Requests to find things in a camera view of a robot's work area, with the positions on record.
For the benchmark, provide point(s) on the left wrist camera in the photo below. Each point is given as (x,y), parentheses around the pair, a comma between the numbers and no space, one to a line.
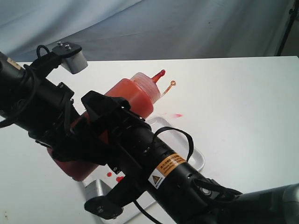
(72,57)

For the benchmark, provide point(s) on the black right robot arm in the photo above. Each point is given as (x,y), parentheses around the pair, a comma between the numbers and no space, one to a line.
(190,198)

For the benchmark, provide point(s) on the grey backdrop cloth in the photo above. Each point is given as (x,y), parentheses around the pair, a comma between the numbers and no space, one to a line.
(144,29)

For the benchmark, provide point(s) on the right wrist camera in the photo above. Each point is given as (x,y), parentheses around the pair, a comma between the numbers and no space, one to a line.
(106,202)

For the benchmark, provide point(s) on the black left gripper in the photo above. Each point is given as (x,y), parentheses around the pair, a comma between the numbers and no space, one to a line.
(70,137)

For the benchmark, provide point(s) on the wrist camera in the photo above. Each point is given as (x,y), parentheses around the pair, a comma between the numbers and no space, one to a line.
(72,57)
(106,202)

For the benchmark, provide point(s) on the black tripod stand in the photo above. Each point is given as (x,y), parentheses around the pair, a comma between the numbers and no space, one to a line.
(293,14)

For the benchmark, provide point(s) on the red sauce squeeze bottle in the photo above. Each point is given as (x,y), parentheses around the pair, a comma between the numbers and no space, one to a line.
(131,98)

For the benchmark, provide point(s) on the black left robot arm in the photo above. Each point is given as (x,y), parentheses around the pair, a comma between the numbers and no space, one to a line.
(45,110)

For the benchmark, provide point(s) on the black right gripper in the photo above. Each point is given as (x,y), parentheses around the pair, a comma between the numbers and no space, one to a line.
(128,142)

